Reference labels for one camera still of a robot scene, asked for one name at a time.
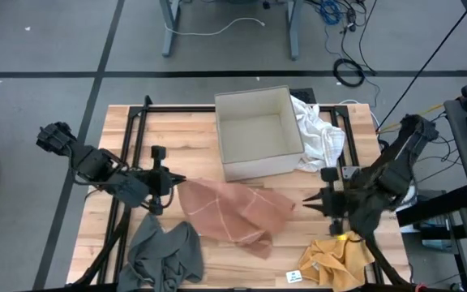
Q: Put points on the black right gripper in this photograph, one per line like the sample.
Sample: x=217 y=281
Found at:
x=335 y=200

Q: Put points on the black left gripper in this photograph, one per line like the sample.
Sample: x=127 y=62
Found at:
x=158 y=184

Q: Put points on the pink towel with pale stripes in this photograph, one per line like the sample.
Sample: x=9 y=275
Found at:
x=233 y=211

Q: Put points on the grey towel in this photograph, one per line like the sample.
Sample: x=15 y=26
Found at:
x=156 y=255

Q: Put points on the beige fabric box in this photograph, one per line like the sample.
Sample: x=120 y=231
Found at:
x=258 y=134

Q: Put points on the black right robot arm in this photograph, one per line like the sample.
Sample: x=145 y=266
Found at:
x=395 y=170

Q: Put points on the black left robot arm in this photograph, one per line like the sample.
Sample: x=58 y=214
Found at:
x=95 y=166

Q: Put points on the yellow towel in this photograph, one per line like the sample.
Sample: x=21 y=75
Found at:
x=335 y=263

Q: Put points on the white checked towel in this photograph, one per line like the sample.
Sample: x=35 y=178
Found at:
x=318 y=138

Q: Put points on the white label card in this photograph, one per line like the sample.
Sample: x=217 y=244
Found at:
x=294 y=276

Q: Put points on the black perforated floor panel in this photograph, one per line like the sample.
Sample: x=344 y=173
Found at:
x=303 y=95

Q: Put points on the thin black pole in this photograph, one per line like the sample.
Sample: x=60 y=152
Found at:
x=421 y=73

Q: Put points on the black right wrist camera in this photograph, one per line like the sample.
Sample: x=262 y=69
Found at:
x=329 y=174

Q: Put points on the black aluminium table frame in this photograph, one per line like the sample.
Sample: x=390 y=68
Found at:
x=176 y=108

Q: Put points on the grey desk leg frame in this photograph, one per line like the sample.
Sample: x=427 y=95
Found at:
x=170 y=28

